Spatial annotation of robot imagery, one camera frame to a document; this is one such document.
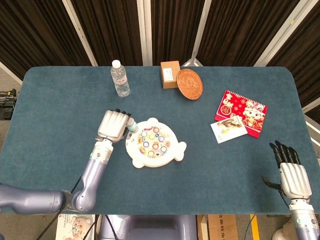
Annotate clear plastic water bottle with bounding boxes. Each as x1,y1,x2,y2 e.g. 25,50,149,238
110,59,131,98

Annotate blue felt table mat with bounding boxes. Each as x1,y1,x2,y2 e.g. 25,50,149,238
0,65,320,215

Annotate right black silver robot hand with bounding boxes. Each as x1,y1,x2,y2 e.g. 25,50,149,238
261,140,313,201

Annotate white crumpled bag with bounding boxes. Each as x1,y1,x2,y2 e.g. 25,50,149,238
271,223,297,240

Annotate round woven rattan coaster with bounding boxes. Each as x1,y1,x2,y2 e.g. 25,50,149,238
176,68,204,101

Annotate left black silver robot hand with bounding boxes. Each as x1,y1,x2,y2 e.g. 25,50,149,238
96,108,133,144

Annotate toy packaging box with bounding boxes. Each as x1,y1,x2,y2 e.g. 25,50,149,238
55,213,96,240

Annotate lavender robot torso base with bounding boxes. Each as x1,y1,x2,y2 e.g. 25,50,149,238
99,214,198,240

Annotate red cartoon desk calendar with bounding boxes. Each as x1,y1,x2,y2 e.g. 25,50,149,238
214,89,268,139

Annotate white fish toy board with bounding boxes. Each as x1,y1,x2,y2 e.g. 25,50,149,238
125,117,188,169

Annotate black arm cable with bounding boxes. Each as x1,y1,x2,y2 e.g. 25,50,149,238
36,174,84,240

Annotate large brown cardboard carton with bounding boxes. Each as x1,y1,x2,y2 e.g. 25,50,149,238
197,214,240,240

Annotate black power equipment with cables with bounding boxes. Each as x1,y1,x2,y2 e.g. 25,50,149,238
0,88,18,121

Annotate light blue toy rod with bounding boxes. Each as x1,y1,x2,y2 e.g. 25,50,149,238
126,117,139,135

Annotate small brown cardboard box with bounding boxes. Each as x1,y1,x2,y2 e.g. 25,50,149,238
160,60,181,90

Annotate white picture card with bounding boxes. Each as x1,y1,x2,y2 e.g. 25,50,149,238
210,116,249,145

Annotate dark partition screen white frames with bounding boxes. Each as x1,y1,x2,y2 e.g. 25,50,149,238
0,0,320,123

